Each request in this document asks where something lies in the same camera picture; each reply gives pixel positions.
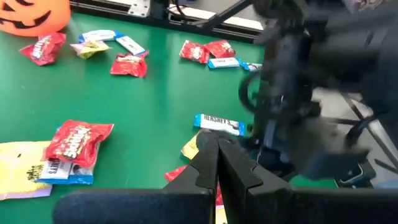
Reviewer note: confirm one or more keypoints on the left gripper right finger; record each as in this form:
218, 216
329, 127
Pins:
280, 208

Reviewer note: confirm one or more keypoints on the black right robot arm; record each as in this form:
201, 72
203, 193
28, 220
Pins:
342, 46

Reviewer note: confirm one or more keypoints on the white metal bracket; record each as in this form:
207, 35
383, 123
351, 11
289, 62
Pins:
139, 7

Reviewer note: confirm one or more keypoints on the yellow candy packet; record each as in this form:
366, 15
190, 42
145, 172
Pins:
18, 171
220, 216
190, 148
90, 49

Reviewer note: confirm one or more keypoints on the white blue Hershey's bar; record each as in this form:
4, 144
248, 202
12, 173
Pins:
250, 66
65, 172
96, 35
130, 45
217, 124
224, 63

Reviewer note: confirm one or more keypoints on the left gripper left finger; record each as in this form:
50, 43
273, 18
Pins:
174, 205

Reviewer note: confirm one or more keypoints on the black device on stand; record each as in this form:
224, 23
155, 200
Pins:
329, 165

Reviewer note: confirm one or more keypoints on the orange jack-o-lantern bucket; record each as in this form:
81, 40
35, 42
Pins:
31, 15

